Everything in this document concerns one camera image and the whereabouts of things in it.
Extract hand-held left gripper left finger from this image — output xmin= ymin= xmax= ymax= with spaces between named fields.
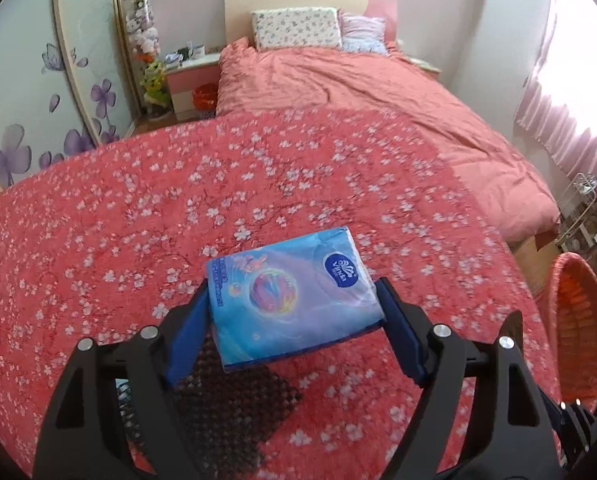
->
xmin=32 ymin=280 xmax=214 ymax=480

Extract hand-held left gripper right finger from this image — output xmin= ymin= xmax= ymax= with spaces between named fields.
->
xmin=375 ymin=276 xmax=564 ymax=480

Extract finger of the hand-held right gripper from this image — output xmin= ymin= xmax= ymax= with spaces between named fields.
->
xmin=545 ymin=395 xmax=597 ymax=471

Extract orange laundry basket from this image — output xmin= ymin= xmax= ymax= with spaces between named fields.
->
xmin=545 ymin=252 xmax=597 ymax=413

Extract blue tissue pack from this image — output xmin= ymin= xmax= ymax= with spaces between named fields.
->
xmin=206 ymin=226 xmax=386 ymax=373

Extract red floral blanket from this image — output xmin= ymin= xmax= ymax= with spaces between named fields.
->
xmin=0 ymin=107 xmax=564 ymax=480

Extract pink duvet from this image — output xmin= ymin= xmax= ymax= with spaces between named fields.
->
xmin=216 ymin=40 xmax=561 ymax=243

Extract pink white nightstand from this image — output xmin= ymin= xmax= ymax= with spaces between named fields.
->
xmin=166 ymin=55 xmax=222 ymax=121

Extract yellow green plush toy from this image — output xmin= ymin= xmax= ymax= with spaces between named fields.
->
xmin=143 ymin=60 xmax=172 ymax=106

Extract beige bedside table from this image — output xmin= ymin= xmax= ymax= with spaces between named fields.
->
xmin=408 ymin=55 xmax=441 ymax=73

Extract pink curtain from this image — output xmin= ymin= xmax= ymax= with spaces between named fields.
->
xmin=513 ymin=0 xmax=597 ymax=181

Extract pink striped pillow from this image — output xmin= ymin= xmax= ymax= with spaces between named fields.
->
xmin=339 ymin=12 xmax=389 ymax=55

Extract white plush toys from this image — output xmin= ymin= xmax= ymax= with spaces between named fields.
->
xmin=125 ymin=5 xmax=162 ymax=56

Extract white floral pillow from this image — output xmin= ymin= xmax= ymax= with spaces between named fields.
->
xmin=251 ymin=7 xmax=343 ymax=52

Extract white floral wardrobe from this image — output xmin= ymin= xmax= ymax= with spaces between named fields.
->
xmin=0 ymin=0 xmax=144 ymax=196

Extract red pillow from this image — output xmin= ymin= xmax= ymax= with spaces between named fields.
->
xmin=363 ymin=0 xmax=399 ymax=43

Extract white wire rack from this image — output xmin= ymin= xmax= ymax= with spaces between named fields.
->
xmin=555 ymin=172 xmax=597 ymax=256

